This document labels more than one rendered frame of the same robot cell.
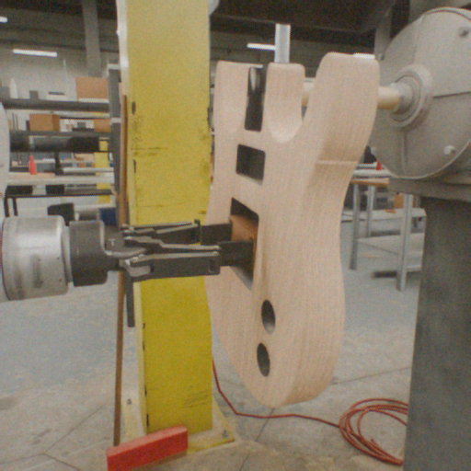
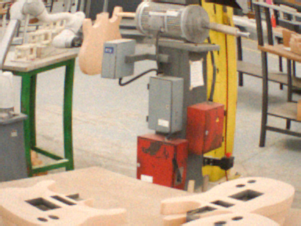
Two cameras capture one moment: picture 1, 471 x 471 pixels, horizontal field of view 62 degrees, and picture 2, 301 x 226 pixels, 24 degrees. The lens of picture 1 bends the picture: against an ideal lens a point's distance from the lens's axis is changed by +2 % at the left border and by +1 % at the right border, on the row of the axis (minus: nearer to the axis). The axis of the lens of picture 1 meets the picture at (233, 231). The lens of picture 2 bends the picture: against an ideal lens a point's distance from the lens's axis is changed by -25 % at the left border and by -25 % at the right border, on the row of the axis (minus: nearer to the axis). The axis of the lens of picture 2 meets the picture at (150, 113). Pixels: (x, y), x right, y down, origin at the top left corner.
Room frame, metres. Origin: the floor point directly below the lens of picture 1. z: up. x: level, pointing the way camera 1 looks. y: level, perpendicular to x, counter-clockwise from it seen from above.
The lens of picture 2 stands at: (-1.93, -4.33, 1.78)
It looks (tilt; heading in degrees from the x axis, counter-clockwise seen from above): 13 degrees down; 57
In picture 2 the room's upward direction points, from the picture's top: 2 degrees clockwise
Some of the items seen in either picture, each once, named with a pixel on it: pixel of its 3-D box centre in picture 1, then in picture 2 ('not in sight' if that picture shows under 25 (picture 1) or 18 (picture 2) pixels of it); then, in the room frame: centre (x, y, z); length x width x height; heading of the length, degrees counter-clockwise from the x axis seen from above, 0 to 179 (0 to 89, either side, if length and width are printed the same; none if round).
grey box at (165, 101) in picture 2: not in sight; (165, 76); (0.60, -0.57, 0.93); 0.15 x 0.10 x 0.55; 110
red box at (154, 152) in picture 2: not in sight; (161, 162); (0.59, -0.58, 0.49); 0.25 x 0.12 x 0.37; 110
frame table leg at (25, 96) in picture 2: not in sight; (25, 136); (0.09, 0.30, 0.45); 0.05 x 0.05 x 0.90; 20
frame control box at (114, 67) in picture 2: not in sight; (131, 63); (0.46, -0.46, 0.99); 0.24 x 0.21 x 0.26; 110
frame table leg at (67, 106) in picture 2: not in sight; (67, 125); (0.56, 0.47, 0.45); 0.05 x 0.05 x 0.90; 20
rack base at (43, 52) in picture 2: not in sight; (38, 50); (0.32, 0.62, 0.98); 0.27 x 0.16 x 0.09; 110
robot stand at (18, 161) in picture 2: not in sight; (9, 165); (-0.24, -0.02, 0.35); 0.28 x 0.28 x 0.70; 12
